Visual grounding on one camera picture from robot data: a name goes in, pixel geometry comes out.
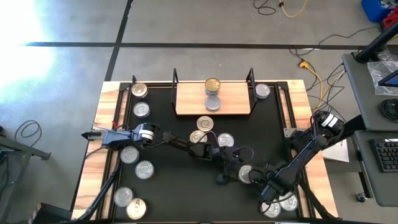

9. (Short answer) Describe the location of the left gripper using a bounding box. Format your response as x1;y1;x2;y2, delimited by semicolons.
198;143;239;186

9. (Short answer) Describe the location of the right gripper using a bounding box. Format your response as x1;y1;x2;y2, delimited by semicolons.
245;164;282;200

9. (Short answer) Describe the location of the silver can red label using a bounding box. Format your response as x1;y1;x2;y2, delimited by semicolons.
238;164;254;184
261;201;282;218

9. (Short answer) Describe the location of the silver tin can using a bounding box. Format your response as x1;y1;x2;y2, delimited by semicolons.
134;160;155;180
119;145;140;164
132;101;151;118
113;186;134;208
217;133;235;148

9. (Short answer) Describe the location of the silver can green white label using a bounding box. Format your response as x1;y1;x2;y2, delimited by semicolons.
205;95;222;113

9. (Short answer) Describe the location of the silver can blue label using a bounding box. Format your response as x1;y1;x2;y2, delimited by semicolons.
254;83;271;100

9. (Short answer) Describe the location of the white paper sheet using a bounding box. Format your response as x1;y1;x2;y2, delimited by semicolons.
322;139;351;164

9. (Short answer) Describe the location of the pale gold tin can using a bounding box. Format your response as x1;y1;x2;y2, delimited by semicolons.
126;198;147;220
131;82;149;99

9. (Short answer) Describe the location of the black desk beam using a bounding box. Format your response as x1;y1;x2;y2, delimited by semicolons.
337;114;367;144

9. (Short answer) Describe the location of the grey desk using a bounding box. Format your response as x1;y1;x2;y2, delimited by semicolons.
341;52;398;208

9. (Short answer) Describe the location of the black keyboard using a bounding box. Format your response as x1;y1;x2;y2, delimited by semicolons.
369;138;398;174

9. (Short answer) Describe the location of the clear plastic bag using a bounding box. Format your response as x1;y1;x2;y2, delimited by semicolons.
366;49;398;96

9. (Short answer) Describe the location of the blue screen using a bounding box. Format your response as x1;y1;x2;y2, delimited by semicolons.
377;70;398;88

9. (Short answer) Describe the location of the black box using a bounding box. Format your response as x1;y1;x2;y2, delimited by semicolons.
30;202;73;224

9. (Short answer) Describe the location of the grey metal stand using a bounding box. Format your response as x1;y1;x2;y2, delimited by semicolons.
0;124;52;224

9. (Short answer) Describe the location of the blue plastic bin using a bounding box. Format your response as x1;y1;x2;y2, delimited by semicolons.
360;0;393;24

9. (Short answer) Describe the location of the red crate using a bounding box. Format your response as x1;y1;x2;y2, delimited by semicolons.
382;14;398;31

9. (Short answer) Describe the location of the yellow extension cord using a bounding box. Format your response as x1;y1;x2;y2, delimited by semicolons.
297;59;346;113

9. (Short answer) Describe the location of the black cable bundle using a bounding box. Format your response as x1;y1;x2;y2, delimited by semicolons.
306;62;348;114

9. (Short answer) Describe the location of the black aluminium table frame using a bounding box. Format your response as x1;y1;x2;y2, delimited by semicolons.
70;80;340;224

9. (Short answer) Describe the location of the coiled black cable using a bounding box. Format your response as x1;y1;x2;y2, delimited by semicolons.
378;98;398;123

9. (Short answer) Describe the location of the black cable loop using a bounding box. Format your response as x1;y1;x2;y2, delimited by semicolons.
252;0;277;16
14;119;43;147

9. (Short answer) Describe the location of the yellow cable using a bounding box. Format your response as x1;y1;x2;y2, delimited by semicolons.
280;0;309;19

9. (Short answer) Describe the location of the long black cable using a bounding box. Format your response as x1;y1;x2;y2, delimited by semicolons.
287;26;381;58

